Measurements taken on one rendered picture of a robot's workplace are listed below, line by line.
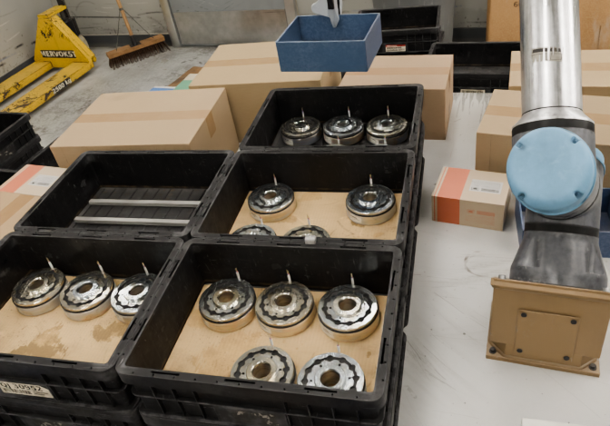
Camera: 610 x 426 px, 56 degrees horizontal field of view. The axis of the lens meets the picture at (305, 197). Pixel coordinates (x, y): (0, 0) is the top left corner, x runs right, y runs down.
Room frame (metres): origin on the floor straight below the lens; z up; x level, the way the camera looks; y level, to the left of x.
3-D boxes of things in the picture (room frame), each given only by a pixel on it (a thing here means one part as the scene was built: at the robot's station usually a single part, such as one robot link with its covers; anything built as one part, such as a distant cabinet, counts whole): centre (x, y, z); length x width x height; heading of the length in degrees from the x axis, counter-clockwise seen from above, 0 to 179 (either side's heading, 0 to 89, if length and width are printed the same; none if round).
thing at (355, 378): (0.53, 0.01, 0.86); 0.10 x 0.10 x 0.01
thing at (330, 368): (0.53, 0.01, 0.86); 0.05 x 0.05 x 0.01
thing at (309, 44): (1.23, -0.12, 1.10); 0.20 x 0.15 x 0.07; 66
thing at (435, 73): (1.52, -0.33, 0.78); 0.30 x 0.22 x 0.16; 67
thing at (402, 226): (0.92, -0.01, 0.92); 0.40 x 0.30 x 0.02; 71
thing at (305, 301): (0.70, 0.07, 0.86); 0.10 x 0.10 x 0.01
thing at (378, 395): (0.63, 0.09, 0.92); 0.40 x 0.30 x 0.02; 71
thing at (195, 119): (1.45, 0.40, 0.80); 0.40 x 0.30 x 0.20; 73
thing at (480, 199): (1.04, -0.38, 0.74); 0.16 x 0.12 x 0.07; 60
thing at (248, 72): (1.67, 0.04, 0.80); 0.40 x 0.30 x 0.20; 72
